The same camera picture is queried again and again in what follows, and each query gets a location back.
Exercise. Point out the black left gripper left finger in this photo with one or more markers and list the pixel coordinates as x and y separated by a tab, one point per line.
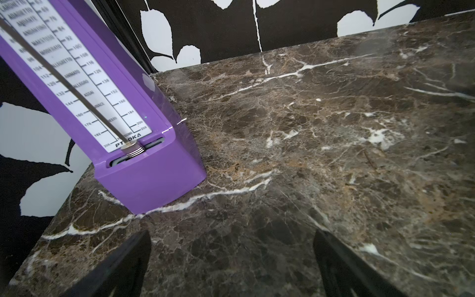
120	274

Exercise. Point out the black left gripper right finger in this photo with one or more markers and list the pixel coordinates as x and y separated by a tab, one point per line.
344	274

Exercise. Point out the purple metronome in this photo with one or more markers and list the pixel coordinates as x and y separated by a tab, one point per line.
141	149

